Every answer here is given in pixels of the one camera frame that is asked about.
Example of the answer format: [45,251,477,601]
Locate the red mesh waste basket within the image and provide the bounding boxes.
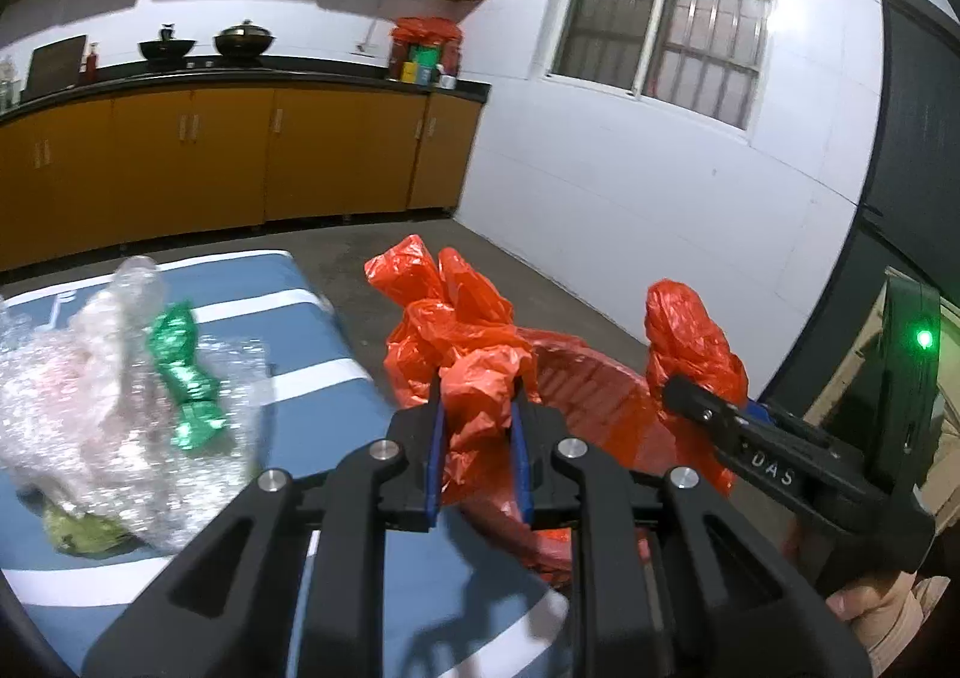
[450,329,740,589]

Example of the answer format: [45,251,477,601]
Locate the person's right hand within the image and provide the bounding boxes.
[823,569,925,650]

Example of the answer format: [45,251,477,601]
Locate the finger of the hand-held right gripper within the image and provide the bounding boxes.
[660,374,822,503]
[739,400,845,455]

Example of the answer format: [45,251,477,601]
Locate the barred window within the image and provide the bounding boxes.
[543,0,779,136]

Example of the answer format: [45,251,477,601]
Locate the green foil wrapper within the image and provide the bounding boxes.
[146,299,230,455]

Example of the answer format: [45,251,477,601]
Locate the black wok with lid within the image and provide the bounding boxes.
[138,23,198,61]

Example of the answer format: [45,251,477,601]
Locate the red plastic liner bag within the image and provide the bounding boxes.
[364,234,751,589]

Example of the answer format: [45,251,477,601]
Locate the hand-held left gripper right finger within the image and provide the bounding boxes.
[510,378,875,678]

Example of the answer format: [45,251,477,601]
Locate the dark lidded cooking pot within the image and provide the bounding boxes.
[213,19,278,59]

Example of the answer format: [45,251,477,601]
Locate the red plastic bag with goods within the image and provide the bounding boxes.
[388,16,464,80]

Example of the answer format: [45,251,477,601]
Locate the dark wooden cutting board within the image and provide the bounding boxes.
[25,36,88,97]

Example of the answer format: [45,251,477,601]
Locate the orange lower kitchen cabinets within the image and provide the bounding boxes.
[0,82,485,274]

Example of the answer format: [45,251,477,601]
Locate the clear bubble wrap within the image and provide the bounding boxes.
[0,254,267,553]

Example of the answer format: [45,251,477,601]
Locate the black kitchen countertop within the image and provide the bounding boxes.
[0,58,492,118]

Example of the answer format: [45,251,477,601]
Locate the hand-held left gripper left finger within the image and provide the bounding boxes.
[82,374,451,678]

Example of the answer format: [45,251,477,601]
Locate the blue white striped mat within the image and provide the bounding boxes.
[0,249,572,678]

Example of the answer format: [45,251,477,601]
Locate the dark door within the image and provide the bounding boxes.
[750,0,960,416]

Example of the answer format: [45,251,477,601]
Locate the yellow-green vegetable scrap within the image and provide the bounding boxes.
[41,496,134,559]

